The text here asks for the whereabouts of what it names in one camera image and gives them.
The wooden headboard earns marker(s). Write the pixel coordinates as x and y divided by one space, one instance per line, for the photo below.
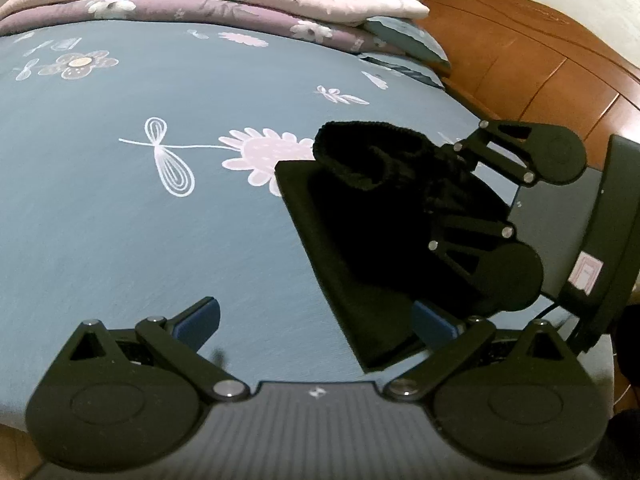
525 60

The blue pillow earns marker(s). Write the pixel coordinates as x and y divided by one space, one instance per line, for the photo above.
405 70
410 37

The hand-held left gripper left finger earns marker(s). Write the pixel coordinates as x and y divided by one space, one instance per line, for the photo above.
196 317

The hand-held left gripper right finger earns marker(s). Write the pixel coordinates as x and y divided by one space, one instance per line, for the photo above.
434 326

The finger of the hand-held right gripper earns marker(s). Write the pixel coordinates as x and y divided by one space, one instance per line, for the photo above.
465 227
472 137

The purple floral quilt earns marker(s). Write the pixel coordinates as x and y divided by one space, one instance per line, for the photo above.
200 12

